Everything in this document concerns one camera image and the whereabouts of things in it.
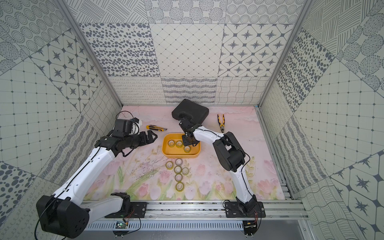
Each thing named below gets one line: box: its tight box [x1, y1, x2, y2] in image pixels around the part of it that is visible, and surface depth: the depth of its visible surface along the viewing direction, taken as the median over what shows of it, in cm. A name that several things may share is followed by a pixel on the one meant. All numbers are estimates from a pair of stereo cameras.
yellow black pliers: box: [217, 114, 226, 134], surface depth 111 cm
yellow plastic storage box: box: [161, 133, 201, 159], surface depth 97 cm
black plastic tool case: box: [171, 98, 209, 125], surface depth 114 cm
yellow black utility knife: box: [146, 125, 168, 132], surface depth 107 cm
